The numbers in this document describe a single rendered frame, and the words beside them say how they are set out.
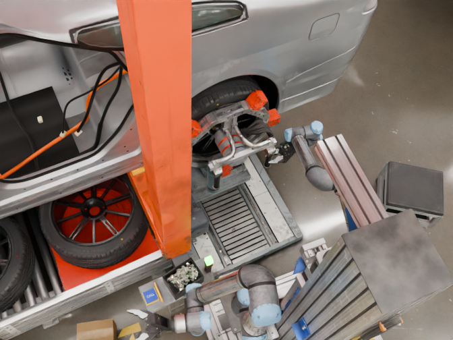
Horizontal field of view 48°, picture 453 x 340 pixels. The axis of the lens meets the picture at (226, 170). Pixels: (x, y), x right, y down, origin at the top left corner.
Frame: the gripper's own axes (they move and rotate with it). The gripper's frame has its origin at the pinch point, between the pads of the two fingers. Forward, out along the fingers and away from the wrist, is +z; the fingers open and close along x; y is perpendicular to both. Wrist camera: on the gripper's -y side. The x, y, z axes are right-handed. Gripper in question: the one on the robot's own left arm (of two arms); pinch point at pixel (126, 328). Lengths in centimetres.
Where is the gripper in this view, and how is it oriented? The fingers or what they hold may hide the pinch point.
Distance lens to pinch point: 222.7
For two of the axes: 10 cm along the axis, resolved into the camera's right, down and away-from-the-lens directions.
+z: -9.9, 0.9, -1.1
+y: -0.4, 5.8, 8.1
